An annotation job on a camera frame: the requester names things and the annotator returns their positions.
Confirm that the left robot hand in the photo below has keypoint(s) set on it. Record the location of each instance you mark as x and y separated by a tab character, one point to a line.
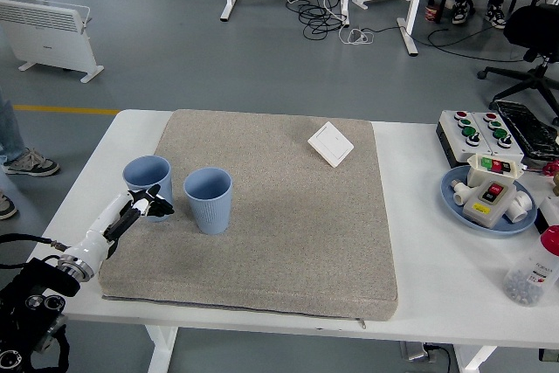
105	224

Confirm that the blue ribbed cup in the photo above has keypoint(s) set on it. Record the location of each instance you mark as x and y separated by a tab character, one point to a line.
146	172
209	216

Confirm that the white push-button box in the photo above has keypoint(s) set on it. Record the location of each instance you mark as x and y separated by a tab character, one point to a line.
511	150
454	137

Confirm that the white table leg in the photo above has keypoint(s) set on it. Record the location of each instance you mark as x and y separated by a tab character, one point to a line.
471	362
159	351

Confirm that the grey-brown mat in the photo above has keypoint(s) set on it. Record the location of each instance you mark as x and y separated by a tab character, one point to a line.
284	237

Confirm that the grey power strip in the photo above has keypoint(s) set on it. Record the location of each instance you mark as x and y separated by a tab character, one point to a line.
415	351

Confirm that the blue plate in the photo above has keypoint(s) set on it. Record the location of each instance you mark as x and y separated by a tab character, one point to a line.
452	207

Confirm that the white pipe fitting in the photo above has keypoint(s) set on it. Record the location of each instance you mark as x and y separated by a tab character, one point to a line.
522	207
460	194

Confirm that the red can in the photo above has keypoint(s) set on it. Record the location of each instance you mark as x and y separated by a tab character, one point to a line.
433	13

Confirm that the clear bottle red cap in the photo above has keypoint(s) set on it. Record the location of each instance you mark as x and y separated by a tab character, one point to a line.
530	272

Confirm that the black keyboard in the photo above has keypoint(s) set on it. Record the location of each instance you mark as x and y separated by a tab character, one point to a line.
528	128

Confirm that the white box with black base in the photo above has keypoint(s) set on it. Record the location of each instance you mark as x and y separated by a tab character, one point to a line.
551	207

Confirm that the black office chair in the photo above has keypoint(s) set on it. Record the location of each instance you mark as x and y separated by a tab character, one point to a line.
533	28

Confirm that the white wall switch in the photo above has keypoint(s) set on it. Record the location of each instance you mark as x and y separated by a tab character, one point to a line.
330	144

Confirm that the white green-red button switch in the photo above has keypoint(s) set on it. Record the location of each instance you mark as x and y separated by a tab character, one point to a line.
478	174

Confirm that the beige rocker switch box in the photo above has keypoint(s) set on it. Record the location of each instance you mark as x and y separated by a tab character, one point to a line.
485	211

